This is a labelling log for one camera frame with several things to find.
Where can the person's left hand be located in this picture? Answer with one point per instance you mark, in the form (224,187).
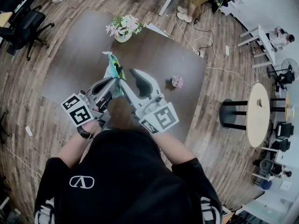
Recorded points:
(94,125)

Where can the wooden desk with white legs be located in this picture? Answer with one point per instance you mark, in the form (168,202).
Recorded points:
(168,2)

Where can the small pink flower pot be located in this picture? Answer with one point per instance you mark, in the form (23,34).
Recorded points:
(177,81)

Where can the black armchair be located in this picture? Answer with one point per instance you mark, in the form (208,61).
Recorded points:
(283,129)

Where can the white paper slip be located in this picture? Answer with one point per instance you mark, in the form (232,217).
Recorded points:
(29,130)

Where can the small brown object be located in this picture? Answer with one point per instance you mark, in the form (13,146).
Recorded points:
(260,102)

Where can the white power adapter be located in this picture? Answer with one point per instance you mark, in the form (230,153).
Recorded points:
(227,50)

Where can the person's right forearm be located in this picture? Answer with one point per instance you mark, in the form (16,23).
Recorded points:
(175,150)

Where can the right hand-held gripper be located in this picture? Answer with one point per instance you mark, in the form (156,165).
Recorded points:
(167,116)

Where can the blue bin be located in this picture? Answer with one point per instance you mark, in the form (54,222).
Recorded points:
(265,184)

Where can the small white table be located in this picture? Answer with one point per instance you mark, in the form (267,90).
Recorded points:
(266,45)

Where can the person's left forearm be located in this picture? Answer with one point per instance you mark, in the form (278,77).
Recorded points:
(72,150)

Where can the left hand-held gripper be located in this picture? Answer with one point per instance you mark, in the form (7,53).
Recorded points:
(80,115)

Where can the white power strip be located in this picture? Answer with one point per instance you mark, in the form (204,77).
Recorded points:
(201,53)

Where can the mint green pencil case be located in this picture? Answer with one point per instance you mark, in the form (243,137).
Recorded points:
(111,70)

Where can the light wooden desk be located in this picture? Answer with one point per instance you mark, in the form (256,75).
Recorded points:
(5,18)

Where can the black floor fan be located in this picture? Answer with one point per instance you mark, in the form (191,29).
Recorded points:
(289,66)

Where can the black wristwatch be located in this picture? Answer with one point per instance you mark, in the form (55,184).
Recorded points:
(84,134)

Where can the round light wooden table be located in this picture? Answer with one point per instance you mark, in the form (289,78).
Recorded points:
(257,125)

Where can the person's black shirt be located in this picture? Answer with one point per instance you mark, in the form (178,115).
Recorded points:
(128,183)

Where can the white pot with pale flowers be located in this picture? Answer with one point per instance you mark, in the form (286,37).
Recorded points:
(122,37)

